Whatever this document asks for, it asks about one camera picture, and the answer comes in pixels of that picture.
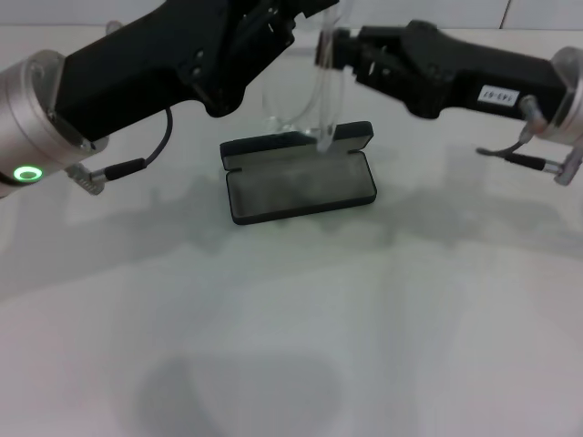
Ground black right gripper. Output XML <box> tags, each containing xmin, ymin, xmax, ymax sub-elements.
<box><xmin>330</xmin><ymin>19</ymin><xmax>569</xmax><ymax>121</ymax></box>

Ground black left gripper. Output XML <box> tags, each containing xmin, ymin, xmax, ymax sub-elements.
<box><xmin>53</xmin><ymin>0</ymin><xmax>297</xmax><ymax>142</ymax></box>

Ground clear transparent glasses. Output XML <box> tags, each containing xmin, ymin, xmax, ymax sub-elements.
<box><xmin>261</xmin><ymin>0</ymin><xmax>348</xmax><ymax>154</ymax></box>

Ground black glasses case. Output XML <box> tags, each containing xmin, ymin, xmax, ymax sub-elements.
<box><xmin>220</xmin><ymin>120</ymin><xmax>378</xmax><ymax>226</ymax></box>

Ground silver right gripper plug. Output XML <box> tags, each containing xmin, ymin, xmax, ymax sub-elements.
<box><xmin>520</xmin><ymin>94</ymin><xmax>544</xmax><ymax>128</ymax></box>

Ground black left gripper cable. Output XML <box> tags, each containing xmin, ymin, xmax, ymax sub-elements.
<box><xmin>66</xmin><ymin>107</ymin><xmax>174</xmax><ymax>197</ymax></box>

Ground grey right gripper cable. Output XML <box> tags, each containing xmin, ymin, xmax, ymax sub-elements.
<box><xmin>476</xmin><ymin>122</ymin><xmax>583</xmax><ymax>187</ymax></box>

